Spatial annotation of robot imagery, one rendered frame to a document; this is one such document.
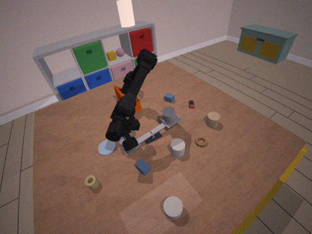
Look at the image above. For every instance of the blue block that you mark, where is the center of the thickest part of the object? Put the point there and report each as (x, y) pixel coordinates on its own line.
(143, 166)
(169, 97)

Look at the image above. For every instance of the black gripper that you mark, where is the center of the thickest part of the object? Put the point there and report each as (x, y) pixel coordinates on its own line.
(130, 142)

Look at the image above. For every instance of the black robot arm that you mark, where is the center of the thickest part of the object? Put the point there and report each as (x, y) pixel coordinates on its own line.
(126, 106)

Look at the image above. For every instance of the grey cylinder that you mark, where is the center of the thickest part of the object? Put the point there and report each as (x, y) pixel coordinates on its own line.
(169, 114)
(177, 147)
(121, 141)
(173, 207)

